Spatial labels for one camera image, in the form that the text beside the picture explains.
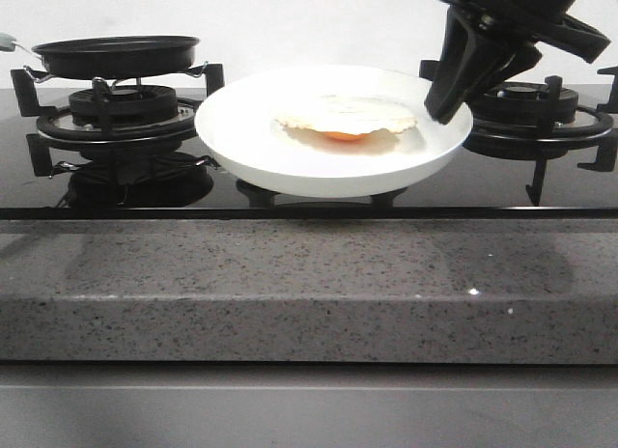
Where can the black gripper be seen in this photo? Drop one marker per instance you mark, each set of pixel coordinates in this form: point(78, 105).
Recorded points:
point(476, 59)

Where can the black left gas burner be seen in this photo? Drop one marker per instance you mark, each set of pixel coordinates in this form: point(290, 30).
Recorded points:
point(127, 106)

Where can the black glass cooktop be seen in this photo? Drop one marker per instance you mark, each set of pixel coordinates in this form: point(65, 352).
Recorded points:
point(184, 183)

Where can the fried egg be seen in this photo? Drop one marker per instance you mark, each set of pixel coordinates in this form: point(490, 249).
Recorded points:
point(346, 118)

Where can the black frying pan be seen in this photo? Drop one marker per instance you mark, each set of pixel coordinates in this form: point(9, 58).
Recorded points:
point(117, 57)

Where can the black right gas burner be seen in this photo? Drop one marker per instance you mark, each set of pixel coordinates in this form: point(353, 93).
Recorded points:
point(520, 102)

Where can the black gas burner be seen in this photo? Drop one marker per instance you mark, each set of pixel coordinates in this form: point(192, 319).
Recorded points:
point(520, 102)
point(127, 106)

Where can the black right burner grate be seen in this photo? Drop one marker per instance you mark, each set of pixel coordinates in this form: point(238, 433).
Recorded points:
point(545, 124)

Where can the grey cabinet front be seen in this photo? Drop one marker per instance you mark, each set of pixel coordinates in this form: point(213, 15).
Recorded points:
point(307, 406)

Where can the white round plate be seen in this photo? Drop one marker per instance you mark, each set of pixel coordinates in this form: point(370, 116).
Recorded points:
point(237, 124)

